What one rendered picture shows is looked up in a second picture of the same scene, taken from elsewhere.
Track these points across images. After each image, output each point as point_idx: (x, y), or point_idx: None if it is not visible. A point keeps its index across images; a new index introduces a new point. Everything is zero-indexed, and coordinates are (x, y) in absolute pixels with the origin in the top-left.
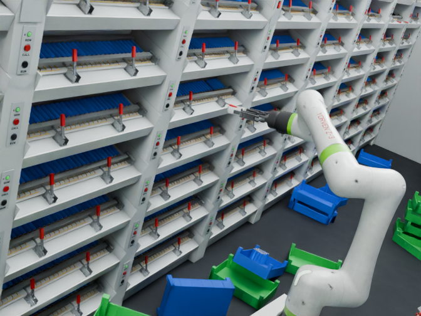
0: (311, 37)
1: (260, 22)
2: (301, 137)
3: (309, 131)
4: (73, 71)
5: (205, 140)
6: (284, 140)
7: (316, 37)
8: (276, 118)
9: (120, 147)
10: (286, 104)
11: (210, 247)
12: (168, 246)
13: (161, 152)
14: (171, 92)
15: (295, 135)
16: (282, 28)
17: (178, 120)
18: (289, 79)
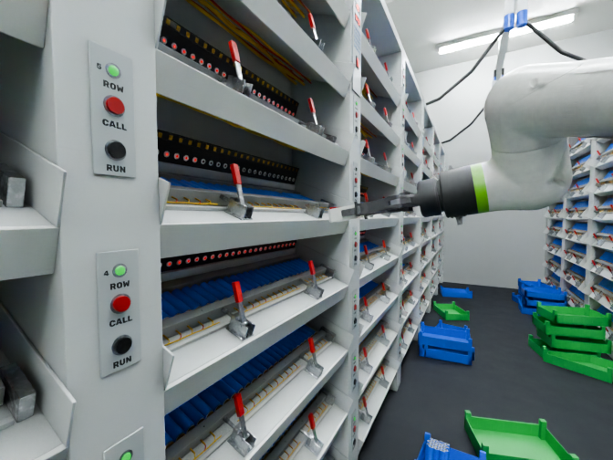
0: (393, 158)
1: (339, 74)
2: (523, 201)
3: (549, 172)
4: None
5: (306, 288)
6: (400, 280)
7: (400, 155)
8: (440, 185)
9: (10, 355)
10: (390, 238)
11: (361, 456)
12: None
13: (193, 333)
14: (118, 99)
15: (501, 203)
16: (368, 119)
17: (205, 224)
18: None
